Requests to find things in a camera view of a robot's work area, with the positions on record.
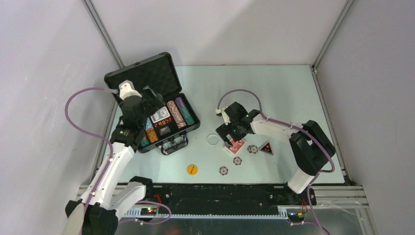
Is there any poker chip middle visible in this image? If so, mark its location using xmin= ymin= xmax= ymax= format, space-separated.
xmin=232 ymin=157 xmax=242 ymax=165

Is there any brown teal chip stack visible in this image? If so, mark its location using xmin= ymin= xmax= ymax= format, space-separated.
xmin=140 ymin=135 xmax=150 ymax=148

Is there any black poker set case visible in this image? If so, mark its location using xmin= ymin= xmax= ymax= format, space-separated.
xmin=104 ymin=52 xmax=200 ymax=155

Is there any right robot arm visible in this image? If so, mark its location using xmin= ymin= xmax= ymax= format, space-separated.
xmin=215 ymin=102 xmax=336 ymax=194

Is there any purple chip stack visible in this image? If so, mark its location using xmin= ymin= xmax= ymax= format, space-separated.
xmin=175 ymin=97 xmax=185 ymax=110

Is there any key in plastic bag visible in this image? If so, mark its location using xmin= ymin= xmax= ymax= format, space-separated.
xmin=159 ymin=126 xmax=171 ymax=135

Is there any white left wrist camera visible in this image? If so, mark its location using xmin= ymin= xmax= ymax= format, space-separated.
xmin=118 ymin=80 xmax=142 ymax=100

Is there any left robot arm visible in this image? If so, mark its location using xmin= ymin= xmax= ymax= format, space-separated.
xmin=62 ymin=81 xmax=165 ymax=235

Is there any poker chip lower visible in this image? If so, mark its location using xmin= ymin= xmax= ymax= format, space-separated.
xmin=219 ymin=166 xmax=229 ymax=176

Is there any orange blue chip stack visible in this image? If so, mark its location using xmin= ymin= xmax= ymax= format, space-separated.
xmin=145 ymin=118 xmax=159 ymax=143

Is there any blue playing card deck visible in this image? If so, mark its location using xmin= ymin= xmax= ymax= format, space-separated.
xmin=150 ymin=106 xmax=171 ymax=123

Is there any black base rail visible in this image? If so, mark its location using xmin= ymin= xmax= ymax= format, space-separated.
xmin=130 ymin=176 xmax=317 ymax=216

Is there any clear round dealer button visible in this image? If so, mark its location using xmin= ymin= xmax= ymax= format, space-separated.
xmin=207 ymin=134 xmax=220 ymax=145

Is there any red playing card deck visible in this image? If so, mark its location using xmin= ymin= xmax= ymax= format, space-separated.
xmin=224 ymin=139 xmax=246 ymax=156

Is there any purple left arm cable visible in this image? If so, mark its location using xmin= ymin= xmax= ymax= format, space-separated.
xmin=65 ymin=87 xmax=172 ymax=235

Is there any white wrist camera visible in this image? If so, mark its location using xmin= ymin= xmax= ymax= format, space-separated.
xmin=215 ymin=106 xmax=231 ymax=125
xmin=118 ymin=80 xmax=142 ymax=100

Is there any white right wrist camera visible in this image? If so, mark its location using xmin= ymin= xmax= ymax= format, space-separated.
xmin=215 ymin=106 xmax=231 ymax=125

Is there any black triangular all-in marker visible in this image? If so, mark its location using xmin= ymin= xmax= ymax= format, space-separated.
xmin=258 ymin=141 xmax=274 ymax=155

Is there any poker chip near triangle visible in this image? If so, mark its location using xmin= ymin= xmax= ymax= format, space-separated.
xmin=247 ymin=145 xmax=258 ymax=154

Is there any pink brown chip stack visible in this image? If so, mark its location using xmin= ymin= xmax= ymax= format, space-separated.
xmin=167 ymin=100 xmax=187 ymax=129

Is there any yellow round button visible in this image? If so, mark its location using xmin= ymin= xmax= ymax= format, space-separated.
xmin=186 ymin=164 xmax=198 ymax=176

